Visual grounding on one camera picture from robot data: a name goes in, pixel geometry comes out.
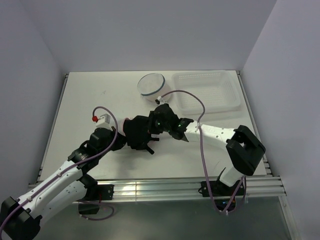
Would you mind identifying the black bra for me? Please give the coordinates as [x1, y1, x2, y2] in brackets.
[123, 115, 160, 155]

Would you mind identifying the grey trimmed mesh laundry bag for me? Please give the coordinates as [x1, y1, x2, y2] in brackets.
[136, 72, 174, 103]

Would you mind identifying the pink trimmed mesh laundry bag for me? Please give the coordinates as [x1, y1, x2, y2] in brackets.
[116, 117, 133, 136]

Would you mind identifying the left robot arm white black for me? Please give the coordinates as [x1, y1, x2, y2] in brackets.
[0, 128, 127, 240]

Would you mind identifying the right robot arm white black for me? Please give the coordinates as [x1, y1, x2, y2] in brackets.
[148, 103, 266, 195]

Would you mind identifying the white perforated plastic basket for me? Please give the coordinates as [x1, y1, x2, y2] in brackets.
[171, 70, 241, 114]

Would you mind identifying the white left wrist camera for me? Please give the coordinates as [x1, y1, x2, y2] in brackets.
[95, 113, 112, 130]

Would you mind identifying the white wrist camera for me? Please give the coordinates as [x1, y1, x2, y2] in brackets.
[95, 113, 112, 130]
[155, 96, 167, 105]

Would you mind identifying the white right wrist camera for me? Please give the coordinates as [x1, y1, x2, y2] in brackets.
[155, 96, 167, 105]

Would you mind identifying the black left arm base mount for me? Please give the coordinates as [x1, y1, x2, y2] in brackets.
[77, 184, 115, 216]

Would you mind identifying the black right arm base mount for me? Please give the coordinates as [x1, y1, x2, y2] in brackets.
[209, 179, 247, 212]

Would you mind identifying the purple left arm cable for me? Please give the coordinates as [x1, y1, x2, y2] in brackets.
[0, 106, 119, 226]

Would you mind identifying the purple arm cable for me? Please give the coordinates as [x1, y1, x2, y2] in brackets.
[0, 106, 119, 226]
[159, 89, 247, 216]

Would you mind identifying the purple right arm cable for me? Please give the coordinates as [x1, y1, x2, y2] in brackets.
[159, 89, 247, 216]

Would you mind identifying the aluminium frame rail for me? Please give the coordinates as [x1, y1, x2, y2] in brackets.
[22, 174, 287, 206]

